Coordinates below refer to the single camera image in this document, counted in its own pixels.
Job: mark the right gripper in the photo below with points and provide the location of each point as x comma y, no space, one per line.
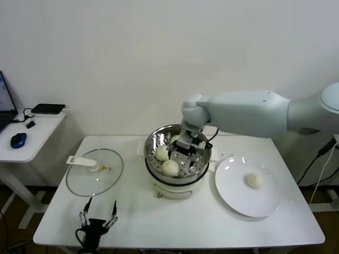
185,144

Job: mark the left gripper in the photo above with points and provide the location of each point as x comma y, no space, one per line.
93,229

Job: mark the white steamed baozi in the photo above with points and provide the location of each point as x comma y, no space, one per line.
174,139
170,168
254,180
161,153

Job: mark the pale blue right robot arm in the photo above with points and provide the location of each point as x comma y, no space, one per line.
238,113

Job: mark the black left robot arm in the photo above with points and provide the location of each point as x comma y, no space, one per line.
89,250

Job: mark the perforated steel steamer basket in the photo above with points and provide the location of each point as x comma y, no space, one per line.
156,137

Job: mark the white electric cooker base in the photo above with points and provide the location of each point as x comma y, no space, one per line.
172,191

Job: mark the white round plate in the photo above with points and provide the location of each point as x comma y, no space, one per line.
238,195

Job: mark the white side table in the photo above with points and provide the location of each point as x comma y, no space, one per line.
39,137

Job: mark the blue computer mouse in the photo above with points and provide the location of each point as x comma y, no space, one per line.
18,140

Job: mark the small black adapter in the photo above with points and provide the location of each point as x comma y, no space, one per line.
30,125

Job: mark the black flat device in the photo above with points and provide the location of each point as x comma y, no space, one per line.
47,108

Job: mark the black laptop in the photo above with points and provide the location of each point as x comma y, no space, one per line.
6,105

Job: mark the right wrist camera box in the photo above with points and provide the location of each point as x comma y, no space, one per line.
200,145

